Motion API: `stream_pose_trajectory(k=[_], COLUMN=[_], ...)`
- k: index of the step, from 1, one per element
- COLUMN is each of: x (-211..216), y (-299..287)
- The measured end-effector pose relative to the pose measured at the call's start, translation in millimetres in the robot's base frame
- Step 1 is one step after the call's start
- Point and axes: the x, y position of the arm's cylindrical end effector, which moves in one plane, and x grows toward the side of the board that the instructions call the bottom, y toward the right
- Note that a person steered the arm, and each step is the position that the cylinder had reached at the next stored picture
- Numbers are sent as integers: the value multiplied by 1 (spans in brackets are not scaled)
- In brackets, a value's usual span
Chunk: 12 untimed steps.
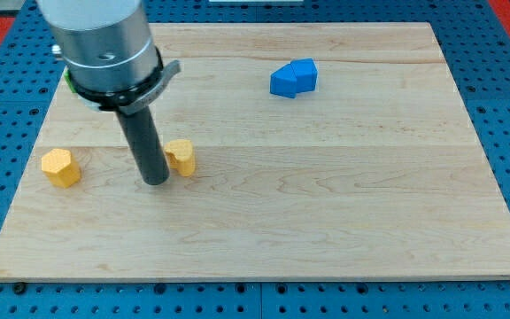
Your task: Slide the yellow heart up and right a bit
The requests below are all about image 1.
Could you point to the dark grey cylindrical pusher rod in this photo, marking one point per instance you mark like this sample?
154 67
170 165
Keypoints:
142 138

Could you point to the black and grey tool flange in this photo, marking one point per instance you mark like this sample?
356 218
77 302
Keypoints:
136 97

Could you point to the yellow heart block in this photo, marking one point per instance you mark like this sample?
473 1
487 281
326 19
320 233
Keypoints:
181 156

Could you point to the green block behind arm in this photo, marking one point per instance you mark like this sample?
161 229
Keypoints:
69 82

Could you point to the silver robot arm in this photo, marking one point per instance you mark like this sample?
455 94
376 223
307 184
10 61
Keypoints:
113 65

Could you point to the yellow hexagon block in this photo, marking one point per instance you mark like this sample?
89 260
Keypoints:
61 168

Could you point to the blue pentagon block left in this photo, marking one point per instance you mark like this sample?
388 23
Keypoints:
283 82

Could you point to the blue pentagon block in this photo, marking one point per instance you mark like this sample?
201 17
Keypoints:
283 82
306 74

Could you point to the blue pentagon block right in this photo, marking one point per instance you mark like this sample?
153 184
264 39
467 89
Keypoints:
306 74

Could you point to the wooden board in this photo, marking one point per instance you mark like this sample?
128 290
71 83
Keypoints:
376 175

